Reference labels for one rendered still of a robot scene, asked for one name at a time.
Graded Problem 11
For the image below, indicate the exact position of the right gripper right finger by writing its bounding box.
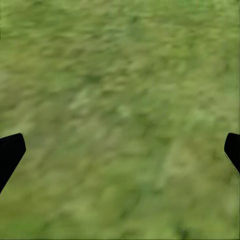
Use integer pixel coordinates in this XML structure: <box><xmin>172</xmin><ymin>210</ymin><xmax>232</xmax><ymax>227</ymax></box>
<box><xmin>224</xmin><ymin>132</ymin><xmax>240</xmax><ymax>173</ymax></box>

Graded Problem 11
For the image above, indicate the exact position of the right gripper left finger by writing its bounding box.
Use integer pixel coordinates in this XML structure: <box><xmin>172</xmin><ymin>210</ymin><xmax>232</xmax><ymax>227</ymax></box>
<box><xmin>0</xmin><ymin>133</ymin><xmax>26</xmax><ymax>192</ymax></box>

